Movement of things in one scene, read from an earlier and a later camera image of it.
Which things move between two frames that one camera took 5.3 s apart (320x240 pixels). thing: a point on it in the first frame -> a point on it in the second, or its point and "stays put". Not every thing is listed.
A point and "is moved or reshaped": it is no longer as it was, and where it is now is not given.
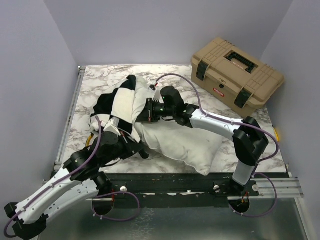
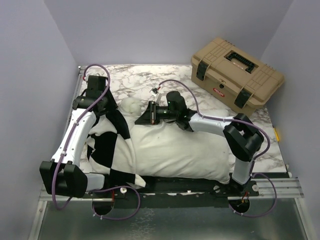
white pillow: (191, 148) is moved or reshaped
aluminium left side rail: (67, 126) stays put
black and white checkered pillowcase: (118, 103) is moved or reshaped
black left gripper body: (124, 149) -> (109, 102)
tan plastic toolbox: (228, 72) stays put
